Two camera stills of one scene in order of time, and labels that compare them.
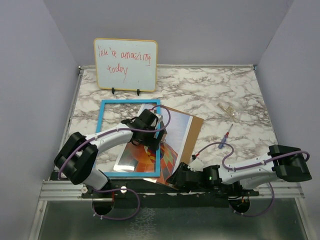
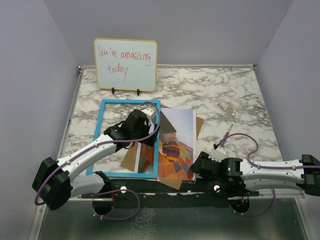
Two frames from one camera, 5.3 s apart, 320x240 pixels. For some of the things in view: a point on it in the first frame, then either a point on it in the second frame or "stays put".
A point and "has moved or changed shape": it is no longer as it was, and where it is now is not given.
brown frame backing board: (195, 128) to (129, 161)
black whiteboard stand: (113, 90) stays put
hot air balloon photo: (137, 158) has moved or changed shape
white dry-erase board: (125, 64) stays put
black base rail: (145, 193) stays put
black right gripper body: (183, 167) to (204, 155)
